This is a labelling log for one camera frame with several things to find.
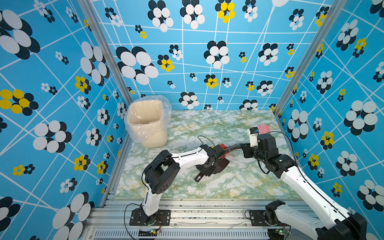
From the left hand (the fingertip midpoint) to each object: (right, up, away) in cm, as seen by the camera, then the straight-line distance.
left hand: (207, 171), depth 88 cm
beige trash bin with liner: (-41, +32, +13) cm, 53 cm away
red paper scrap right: (+12, +13, +10) cm, 20 cm away
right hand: (+20, +17, -8) cm, 27 cm away
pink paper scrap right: (+42, +25, +18) cm, 52 cm away
